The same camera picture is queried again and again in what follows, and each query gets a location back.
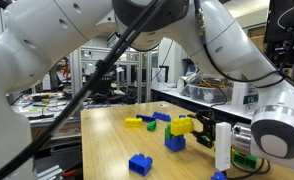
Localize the black mesh basket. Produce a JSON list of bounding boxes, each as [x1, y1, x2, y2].
[[84, 73, 114, 96]]

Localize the clear plastic bin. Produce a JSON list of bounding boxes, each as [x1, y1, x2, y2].
[[187, 83, 235, 105]]

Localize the yellow three-stud lego brick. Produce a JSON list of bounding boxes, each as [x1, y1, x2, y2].
[[170, 116, 195, 137], [124, 117, 144, 128]]

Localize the white cardboard box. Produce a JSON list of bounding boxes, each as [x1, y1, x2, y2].
[[231, 80, 259, 114]]

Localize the white side table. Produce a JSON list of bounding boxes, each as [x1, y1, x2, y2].
[[150, 87, 265, 121]]

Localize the clear plastic bag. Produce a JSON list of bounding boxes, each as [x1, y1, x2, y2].
[[178, 68, 228, 93]]

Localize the yellow cables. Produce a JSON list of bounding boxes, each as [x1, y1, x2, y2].
[[200, 78, 233, 90]]

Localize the long blue lego brick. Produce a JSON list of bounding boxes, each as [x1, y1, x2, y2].
[[152, 111, 172, 123], [136, 114, 157, 123], [210, 171, 227, 180]]

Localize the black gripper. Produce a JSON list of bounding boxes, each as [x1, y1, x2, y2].
[[187, 110, 216, 150]]

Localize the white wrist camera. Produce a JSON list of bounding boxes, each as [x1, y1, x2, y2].
[[214, 121, 232, 172]]

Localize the cluttered background workbench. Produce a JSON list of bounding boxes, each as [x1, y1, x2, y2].
[[10, 89, 138, 129]]

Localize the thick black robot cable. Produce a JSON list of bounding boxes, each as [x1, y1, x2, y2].
[[0, 0, 170, 180]]

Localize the black table cable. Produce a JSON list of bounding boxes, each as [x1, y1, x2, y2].
[[206, 79, 230, 109]]

